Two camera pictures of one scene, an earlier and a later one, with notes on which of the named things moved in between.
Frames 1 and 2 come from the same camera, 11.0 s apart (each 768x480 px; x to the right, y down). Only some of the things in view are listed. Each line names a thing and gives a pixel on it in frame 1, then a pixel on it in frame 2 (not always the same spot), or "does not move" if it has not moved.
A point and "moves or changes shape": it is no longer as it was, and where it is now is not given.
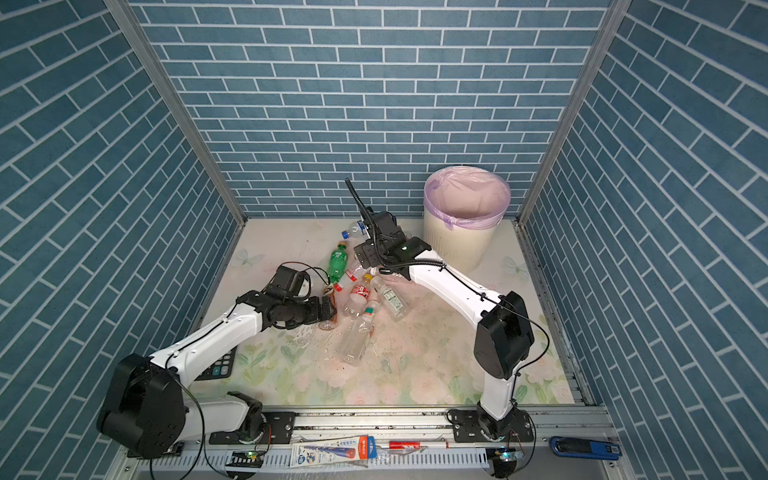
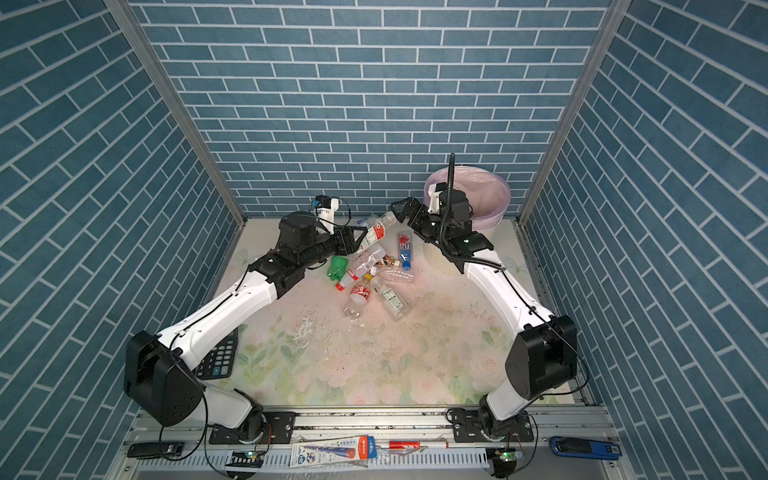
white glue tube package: (333, 451) does not move
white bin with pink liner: (463, 207) does not move
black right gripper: (366, 250) -> (415, 222)
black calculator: (221, 369) does not move
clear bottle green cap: (357, 334) moves or changes shape
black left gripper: (316, 313) -> (349, 245)
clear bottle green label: (393, 301) does not move
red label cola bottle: (358, 297) does not move
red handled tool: (404, 445) does not move
